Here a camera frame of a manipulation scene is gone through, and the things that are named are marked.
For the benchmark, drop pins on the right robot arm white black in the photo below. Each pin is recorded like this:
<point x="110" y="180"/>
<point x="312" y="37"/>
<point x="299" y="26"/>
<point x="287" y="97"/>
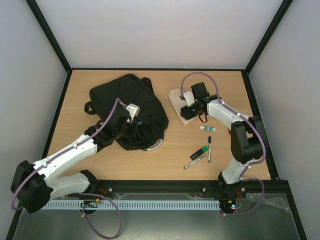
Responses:
<point x="247" y="135"/>

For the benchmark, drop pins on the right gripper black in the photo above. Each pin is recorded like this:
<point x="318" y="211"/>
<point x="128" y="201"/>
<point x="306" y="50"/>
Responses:
<point x="186" y="113"/>

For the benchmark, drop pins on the black student bag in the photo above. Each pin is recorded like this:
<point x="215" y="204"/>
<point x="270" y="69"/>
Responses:
<point x="122" y="91"/>

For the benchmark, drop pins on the green capped marker pen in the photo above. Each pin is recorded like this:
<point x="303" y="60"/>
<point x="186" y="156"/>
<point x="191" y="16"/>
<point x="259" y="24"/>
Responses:
<point x="193" y="162"/>

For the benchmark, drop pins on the grey slotted cable duct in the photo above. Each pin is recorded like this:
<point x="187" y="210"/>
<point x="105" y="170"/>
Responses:
<point x="132" y="205"/>

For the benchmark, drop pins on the black aluminium frame rail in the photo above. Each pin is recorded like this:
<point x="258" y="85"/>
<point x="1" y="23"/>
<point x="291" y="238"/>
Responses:
<point x="160" y="186"/>

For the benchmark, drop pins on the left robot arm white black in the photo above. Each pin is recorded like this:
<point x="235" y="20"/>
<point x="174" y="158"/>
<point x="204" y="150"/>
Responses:
<point x="50" y="168"/>

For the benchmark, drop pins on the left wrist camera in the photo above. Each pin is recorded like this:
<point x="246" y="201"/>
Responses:
<point x="133" y="112"/>

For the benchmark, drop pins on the beige pencil case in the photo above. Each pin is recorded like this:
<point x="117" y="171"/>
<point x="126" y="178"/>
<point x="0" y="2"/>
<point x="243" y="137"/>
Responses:
<point x="178" y="103"/>

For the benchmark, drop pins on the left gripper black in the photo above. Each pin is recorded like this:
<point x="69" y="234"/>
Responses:
<point x="135" y="125"/>

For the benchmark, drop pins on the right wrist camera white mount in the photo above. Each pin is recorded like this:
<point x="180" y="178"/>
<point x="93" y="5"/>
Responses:
<point x="188" y="97"/>

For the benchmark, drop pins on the bag grey metal handle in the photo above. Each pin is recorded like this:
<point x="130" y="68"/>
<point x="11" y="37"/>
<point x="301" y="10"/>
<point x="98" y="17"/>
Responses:
<point x="154" y="147"/>

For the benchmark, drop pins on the green glue stick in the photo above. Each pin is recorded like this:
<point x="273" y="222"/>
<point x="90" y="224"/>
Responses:
<point x="207" y="128"/>

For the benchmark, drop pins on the blue capped marker pen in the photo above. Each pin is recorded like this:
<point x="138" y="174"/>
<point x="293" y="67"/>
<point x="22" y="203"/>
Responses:
<point x="209" y="148"/>

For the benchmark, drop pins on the green black highlighter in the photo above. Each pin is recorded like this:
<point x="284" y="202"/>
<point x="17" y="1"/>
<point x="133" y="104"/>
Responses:
<point x="199" y="152"/>

